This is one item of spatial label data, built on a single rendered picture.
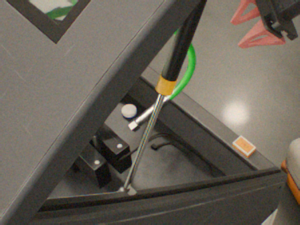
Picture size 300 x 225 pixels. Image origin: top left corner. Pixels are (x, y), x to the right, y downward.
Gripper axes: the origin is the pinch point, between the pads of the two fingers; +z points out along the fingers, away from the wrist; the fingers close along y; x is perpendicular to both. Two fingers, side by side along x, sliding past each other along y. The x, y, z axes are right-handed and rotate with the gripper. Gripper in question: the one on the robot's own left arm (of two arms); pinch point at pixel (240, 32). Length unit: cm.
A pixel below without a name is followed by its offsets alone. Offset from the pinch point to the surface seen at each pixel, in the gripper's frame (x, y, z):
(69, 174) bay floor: 8, 2, 62
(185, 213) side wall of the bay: -6.7, 27.7, 13.3
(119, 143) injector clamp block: 7.2, 1.6, 40.7
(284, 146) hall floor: 135, -31, 67
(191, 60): -0.5, -0.2, 11.1
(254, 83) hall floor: 139, -73, 77
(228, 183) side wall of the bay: 4.8, 21.7, 12.7
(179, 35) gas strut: -27.6, 17.2, -8.2
